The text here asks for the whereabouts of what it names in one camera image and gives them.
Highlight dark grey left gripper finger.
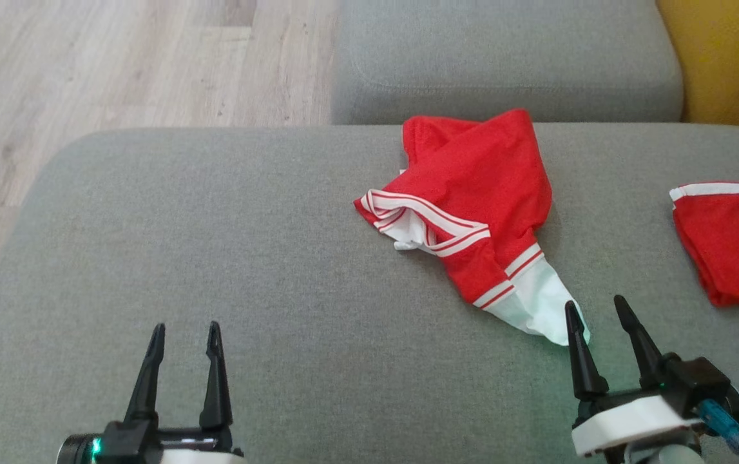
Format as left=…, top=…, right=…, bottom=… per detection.
left=199, top=321, right=234, bottom=431
left=123, top=323, right=166, bottom=426

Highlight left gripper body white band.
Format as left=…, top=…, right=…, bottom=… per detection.
left=150, top=427, right=247, bottom=464

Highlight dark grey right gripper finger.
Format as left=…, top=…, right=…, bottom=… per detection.
left=613, top=295, right=666, bottom=389
left=564, top=300, right=609, bottom=401

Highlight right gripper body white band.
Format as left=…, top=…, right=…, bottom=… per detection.
left=570, top=385, right=704, bottom=459

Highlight red shorts with white trim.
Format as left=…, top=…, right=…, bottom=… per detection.
left=669, top=182, right=739, bottom=307

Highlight red shirt with white sleeves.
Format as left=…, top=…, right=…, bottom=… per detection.
left=353, top=108, right=591, bottom=347

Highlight large grey sofa chaise cushion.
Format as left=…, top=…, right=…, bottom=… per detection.
left=0, top=122, right=739, bottom=464

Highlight yellow sofa backrest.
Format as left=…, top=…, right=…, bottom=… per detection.
left=656, top=0, right=739, bottom=131

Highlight grey sofa seat cushion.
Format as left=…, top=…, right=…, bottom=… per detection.
left=331, top=0, right=684, bottom=124

